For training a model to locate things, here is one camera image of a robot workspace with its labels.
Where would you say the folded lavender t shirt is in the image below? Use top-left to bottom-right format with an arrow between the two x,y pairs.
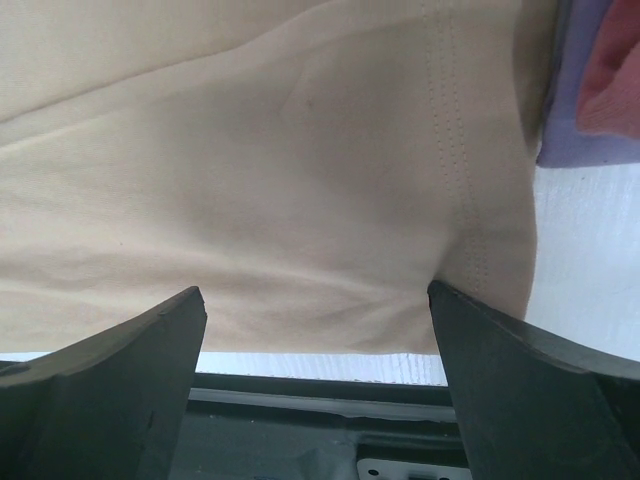
537,1 -> 639,168

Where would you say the folded red t shirt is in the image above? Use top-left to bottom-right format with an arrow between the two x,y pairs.
576,0 -> 639,140

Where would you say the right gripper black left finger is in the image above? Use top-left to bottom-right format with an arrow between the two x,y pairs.
1,287 -> 207,479

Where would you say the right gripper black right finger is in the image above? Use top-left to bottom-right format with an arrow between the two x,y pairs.
428,282 -> 639,479

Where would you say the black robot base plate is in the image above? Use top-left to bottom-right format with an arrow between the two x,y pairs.
169,373 -> 472,480

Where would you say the beige t shirt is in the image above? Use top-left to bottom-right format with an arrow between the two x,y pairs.
1,1 -> 557,353

